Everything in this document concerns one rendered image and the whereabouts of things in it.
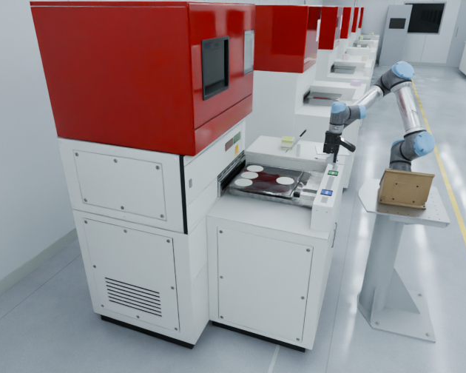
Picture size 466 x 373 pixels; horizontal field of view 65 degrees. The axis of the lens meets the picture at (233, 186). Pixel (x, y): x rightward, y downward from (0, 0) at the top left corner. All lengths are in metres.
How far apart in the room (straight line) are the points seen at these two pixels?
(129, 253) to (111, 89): 0.86
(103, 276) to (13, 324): 0.75
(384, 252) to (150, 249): 1.37
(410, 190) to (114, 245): 1.61
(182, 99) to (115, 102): 0.33
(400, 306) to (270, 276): 1.06
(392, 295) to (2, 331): 2.46
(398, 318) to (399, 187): 0.93
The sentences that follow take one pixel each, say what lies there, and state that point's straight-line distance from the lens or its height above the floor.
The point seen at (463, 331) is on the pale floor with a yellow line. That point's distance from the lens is 2.83.
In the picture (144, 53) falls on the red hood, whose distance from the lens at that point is 1.59.
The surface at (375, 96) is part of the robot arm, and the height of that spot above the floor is 1.34.
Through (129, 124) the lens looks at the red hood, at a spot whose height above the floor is 1.33.
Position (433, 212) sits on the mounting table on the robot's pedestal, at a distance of 2.24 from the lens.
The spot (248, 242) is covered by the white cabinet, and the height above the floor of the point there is 0.71.
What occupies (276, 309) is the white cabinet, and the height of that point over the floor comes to 0.31.
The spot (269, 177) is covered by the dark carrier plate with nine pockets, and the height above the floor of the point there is 0.90.
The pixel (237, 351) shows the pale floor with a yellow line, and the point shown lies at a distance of 2.35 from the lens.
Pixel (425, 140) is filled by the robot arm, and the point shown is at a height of 1.17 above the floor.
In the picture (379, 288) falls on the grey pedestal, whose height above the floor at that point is 0.21.
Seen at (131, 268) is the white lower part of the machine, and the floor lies 0.52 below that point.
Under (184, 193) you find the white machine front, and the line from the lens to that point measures 1.68.
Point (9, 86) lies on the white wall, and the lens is 2.86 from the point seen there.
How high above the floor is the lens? 1.80
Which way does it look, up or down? 26 degrees down
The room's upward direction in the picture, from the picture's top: straight up
